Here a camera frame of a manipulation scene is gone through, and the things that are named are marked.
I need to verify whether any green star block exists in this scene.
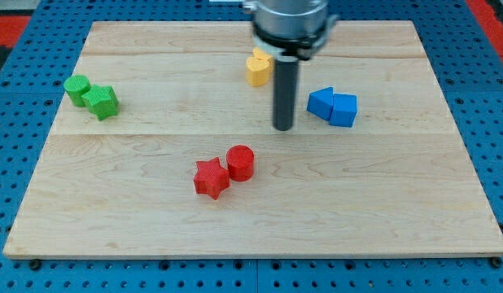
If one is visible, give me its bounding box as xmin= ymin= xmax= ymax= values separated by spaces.
xmin=82 ymin=85 xmax=119 ymax=120

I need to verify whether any red star block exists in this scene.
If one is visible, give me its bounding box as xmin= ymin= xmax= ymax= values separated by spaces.
xmin=193 ymin=157 xmax=230 ymax=200

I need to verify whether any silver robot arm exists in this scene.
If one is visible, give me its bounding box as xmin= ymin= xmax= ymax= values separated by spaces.
xmin=242 ymin=0 xmax=339 ymax=131

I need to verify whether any green cylinder block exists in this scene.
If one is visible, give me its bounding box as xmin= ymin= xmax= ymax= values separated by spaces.
xmin=63 ymin=75 xmax=91 ymax=107

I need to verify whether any yellow block behind heart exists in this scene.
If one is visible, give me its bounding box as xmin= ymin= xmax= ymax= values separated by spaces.
xmin=252 ymin=46 xmax=273 ymax=62

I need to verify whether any blue cube block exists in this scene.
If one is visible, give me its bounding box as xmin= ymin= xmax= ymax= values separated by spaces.
xmin=329 ymin=94 xmax=357 ymax=128

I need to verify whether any red cylinder block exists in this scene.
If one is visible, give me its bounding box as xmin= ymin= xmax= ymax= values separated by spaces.
xmin=226 ymin=145 xmax=255 ymax=181

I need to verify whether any blue triangle block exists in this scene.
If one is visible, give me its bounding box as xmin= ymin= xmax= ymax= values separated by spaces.
xmin=306 ymin=87 xmax=334 ymax=121

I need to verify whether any wooden board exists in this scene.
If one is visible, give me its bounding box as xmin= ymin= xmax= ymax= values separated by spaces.
xmin=3 ymin=21 xmax=503 ymax=260

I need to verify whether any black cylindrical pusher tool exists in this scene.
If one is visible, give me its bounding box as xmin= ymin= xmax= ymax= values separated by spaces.
xmin=273 ymin=58 xmax=299 ymax=131

